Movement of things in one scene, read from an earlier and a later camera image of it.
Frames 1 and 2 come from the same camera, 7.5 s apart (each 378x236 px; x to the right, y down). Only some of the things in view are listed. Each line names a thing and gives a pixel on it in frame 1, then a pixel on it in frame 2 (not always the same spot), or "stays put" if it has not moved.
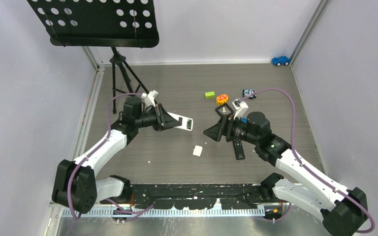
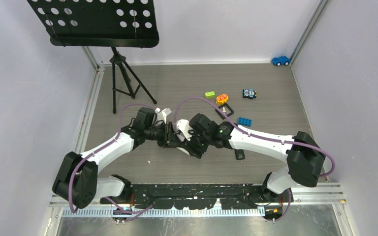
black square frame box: (226, 104) stays put
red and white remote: (187, 123) to (183, 150)
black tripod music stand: (106, 24) stays put
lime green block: (209, 95) stays put
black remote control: (238, 149) stays put
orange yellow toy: (221, 99) stays put
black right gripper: (224, 127) to (190, 146)
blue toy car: (280, 60) stays put
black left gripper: (163, 120) to (171, 139)
